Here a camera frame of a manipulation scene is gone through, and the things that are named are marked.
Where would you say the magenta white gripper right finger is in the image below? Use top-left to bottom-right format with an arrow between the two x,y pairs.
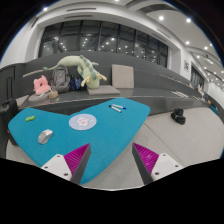
132,143 -> 183,185

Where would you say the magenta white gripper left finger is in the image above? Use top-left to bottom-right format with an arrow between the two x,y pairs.
42,144 -> 91,185

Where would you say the silver computer mouse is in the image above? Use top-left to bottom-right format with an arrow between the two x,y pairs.
38,129 -> 53,144

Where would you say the round white mouse pad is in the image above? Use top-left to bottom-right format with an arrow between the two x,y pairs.
69,114 -> 97,131

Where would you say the teal boomerang-shaped table top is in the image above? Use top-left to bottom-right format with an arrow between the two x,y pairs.
8,98 -> 150,184

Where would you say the black device on floor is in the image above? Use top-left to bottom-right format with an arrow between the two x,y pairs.
171,108 -> 186,125

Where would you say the small green object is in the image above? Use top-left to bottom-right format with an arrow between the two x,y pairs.
25,116 -> 35,122

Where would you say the blue capped marker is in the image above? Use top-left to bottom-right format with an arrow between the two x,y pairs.
112,104 -> 127,110

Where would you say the black capped marker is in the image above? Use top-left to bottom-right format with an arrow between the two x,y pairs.
109,105 -> 122,113

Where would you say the dark blue bag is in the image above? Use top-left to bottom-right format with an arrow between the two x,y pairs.
69,78 -> 82,91

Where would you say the grey seat cushion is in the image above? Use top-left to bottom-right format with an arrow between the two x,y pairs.
88,85 -> 120,96

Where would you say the grey backpack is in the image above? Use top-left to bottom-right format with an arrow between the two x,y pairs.
51,66 -> 70,93

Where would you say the pink plush toy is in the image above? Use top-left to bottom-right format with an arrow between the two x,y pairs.
33,76 -> 50,95

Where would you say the beige back cushion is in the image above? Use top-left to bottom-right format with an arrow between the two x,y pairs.
112,64 -> 134,88

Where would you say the green dragon plush toy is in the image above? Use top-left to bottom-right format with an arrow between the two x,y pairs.
44,55 -> 107,89

